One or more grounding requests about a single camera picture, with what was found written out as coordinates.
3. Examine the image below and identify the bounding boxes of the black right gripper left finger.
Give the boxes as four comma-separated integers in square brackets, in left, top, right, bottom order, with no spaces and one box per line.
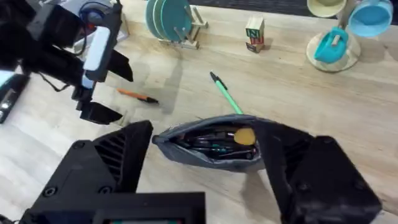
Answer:
[19,120,154,218]

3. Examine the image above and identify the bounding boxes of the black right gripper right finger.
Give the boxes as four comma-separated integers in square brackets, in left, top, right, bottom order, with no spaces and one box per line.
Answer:
[254,119,383,224]

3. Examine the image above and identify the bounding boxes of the grey soft zip bag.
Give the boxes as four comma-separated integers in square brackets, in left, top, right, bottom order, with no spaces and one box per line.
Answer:
[151,113,282,174]

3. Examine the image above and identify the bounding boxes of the orange pen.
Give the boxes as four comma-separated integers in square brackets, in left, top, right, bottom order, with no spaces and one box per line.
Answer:
[116,88,160,105]

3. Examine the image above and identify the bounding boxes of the pale teal plate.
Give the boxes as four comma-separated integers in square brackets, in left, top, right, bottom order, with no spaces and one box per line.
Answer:
[152,0,166,40]
[145,0,156,37]

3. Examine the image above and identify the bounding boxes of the flat black device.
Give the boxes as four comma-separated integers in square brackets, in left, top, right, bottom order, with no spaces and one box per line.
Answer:
[0,70,31,124]

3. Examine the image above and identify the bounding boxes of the wooden peg rack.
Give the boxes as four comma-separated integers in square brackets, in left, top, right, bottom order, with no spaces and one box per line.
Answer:
[160,5,210,50]

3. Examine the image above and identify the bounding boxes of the green pen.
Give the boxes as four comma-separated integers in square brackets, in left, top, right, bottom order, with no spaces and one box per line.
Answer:
[209,71,244,115]

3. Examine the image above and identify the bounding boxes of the wooden cup stand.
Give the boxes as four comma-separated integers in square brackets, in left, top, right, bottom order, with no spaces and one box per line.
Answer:
[305,0,362,73]

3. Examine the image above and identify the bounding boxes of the teal cup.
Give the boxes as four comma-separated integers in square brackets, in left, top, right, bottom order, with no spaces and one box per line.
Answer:
[313,26,349,65]

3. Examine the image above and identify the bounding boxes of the wooden toy block stack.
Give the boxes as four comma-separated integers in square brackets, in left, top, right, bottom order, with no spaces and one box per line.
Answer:
[245,15,266,54]

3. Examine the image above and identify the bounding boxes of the light blue cup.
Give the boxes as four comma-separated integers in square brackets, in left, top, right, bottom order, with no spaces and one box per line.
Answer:
[347,0,394,39]

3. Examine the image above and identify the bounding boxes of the cream cup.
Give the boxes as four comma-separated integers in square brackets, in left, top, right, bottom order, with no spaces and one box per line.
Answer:
[306,0,348,19]

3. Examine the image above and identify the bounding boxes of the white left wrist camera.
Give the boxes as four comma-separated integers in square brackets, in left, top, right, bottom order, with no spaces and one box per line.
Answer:
[81,26,112,90]

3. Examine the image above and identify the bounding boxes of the thin black cable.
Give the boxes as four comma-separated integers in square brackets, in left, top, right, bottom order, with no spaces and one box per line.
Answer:
[36,70,74,93]

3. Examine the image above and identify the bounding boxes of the white box with cables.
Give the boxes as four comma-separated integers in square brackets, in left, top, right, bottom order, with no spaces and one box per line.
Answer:
[60,0,130,44]

